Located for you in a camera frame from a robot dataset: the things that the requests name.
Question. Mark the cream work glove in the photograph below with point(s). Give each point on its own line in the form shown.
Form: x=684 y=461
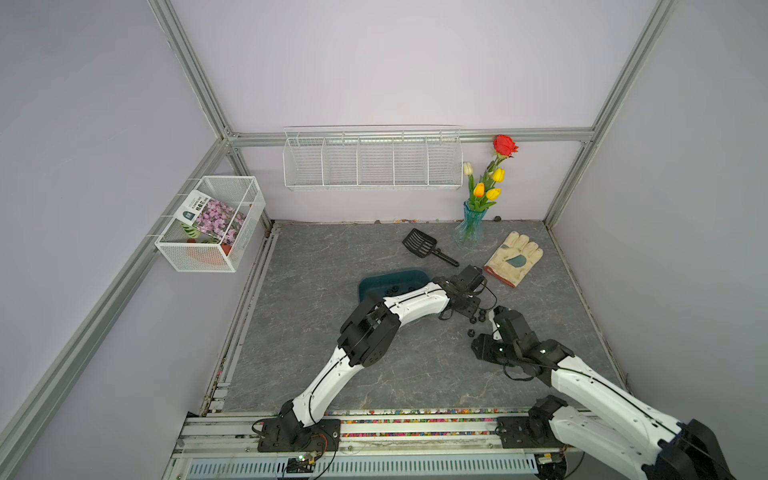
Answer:
x=514 y=259

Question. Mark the white wire wall shelf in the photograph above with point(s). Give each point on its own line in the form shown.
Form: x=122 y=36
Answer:
x=420 y=157

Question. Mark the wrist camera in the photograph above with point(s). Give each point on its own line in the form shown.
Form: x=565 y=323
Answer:
x=471 y=278
x=491 y=316

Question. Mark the black plastic scoop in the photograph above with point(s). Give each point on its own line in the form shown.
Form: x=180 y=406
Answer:
x=423 y=245

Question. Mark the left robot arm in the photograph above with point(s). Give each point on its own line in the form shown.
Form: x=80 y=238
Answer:
x=364 y=339

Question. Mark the red and yellow flowers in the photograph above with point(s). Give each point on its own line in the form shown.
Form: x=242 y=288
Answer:
x=483 y=187

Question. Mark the teal plastic storage box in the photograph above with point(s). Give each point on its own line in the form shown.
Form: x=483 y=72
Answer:
x=412 y=279

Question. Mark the white wire basket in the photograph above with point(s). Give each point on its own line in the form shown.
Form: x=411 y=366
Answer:
x=195 y=256

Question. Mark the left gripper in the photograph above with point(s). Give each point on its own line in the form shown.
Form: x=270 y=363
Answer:
x=471 y=311

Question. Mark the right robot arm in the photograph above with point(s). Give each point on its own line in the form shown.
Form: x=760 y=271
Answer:
x=600 y=396

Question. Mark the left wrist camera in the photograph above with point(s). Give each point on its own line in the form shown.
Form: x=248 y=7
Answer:
x=471 y=278

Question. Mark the metal base rail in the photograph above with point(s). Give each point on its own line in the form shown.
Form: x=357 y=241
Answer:
x=441 y=444

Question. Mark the pink flower packet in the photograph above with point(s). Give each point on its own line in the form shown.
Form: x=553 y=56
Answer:
x=204 y=217

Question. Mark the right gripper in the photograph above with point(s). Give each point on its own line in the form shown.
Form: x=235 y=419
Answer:
x=481 y=347

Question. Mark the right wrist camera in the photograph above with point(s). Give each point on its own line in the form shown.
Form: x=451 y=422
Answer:
x=491 y=316

